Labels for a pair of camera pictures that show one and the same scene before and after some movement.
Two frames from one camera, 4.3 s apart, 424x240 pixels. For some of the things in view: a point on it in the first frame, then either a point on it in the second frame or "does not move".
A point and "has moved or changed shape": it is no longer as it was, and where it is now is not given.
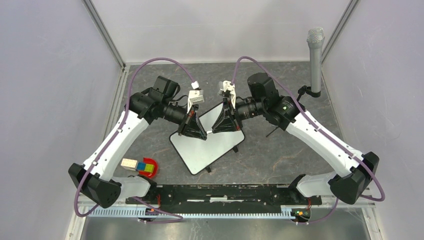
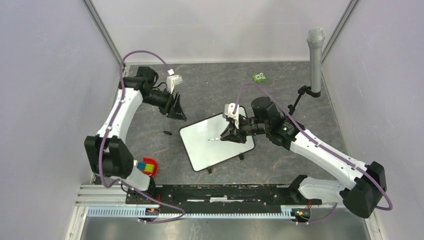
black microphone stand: [301, 91] does not move
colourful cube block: [145, 167] does not move
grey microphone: [315, 37] does not move
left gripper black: [191, 127] to [173, 108]
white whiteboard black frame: [198, 154] has moved or changed shape
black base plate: [217, 199] does not move
